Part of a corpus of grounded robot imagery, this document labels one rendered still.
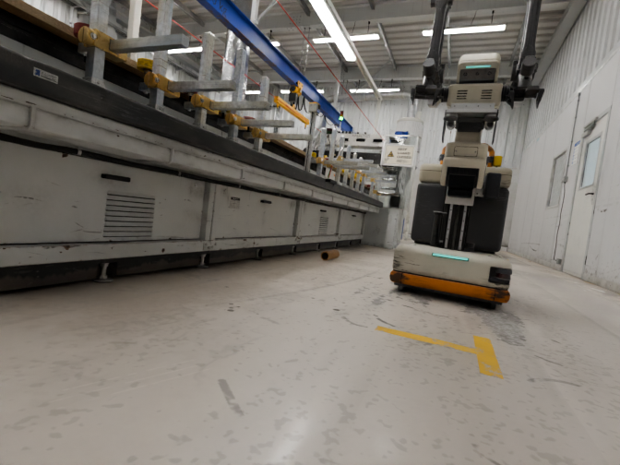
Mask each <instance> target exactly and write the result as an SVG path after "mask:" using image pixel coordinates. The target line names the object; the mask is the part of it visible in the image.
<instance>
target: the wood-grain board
mask: <svg viewBox="0 0 620 465"><path fill-rule="evenodd" d="M0 8H2V9H4V10H5V11H7V12H9V13H11V14H13V15H15V16H17V17H20V18H23V19H25V20H27V21H28V22H30V23H32V24H34V25H36V26H38V27H40V28H42V29H44V30H47V31H49V32H51V33H52V34H54V35H56V36H58V37H60V38H62V39H64V40H66V41H68V42H71V43H73V44H75V45H76V46H78V44H79V43H80V41H79V39H78V38H76V37H75V36H74V28H72V27H70V26H68V25H66V24H65V23H64V22H62V21H60V20H58V19H56V18H53V17H52V16H50V15H48V14H46V13H44V12H42V11H41V10H40V9H38V8H36V7H34V6H31V5H29V4H27V3H26V2H24V1H22V0H0ZM105 60H107V61H109V62H111V63H113V64H115V65H117V66H120V67H122V68H123V69H125V70H127V71H129V72H131V73H133V74H135V75H137V76H139V77H141V78H144V76H145V75H146V74H144V72H141V71H140V70H138V69H137V62H136V61H134V60H132V59H131V58H129V57H127V60H126V62H119V63H116V62H114V61H112V60H110V59H108V58H106V57H105ZM180 97H182V98H184V99H186V100H188V101H189V96H188V95H187V94H184V93H183V92H180ZM270 141H271V142H273V143H275V144H277V145H279V146H281V147H283V148H285V149H287V150H289V151H291V152H293V153H295V154H297V155H299V156H301V157H303V158H305V154H306V152H304V151H302V150H300V149H298V148H296V147H295V146H293V145H291V144H289V143H287V142H286V141H284V140H281V139H271V140H270Z"/></svg>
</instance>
